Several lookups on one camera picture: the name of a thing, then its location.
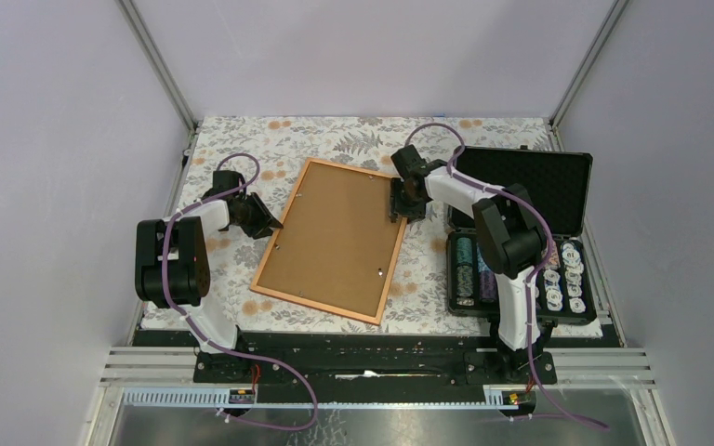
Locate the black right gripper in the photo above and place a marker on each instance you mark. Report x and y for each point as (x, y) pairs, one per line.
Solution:
(396, 207)

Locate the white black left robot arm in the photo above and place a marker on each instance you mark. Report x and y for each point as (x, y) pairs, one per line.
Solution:
(172, 270)

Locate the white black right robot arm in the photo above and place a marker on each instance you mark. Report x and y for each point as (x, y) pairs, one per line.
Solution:
(513, 238)

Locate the black poker chip case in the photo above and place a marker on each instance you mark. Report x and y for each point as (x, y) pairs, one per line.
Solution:
(558, 187)

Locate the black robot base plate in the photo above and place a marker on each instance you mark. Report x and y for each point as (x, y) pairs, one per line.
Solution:
(373, 368)

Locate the orange wooden picture frame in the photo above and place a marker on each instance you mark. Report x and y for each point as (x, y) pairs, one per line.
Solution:
(326, 308)

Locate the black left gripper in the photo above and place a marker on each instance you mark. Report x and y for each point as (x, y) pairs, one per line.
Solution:
(264, 222)

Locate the aluminium rail frame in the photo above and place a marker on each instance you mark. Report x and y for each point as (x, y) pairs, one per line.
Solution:
(175, 377)

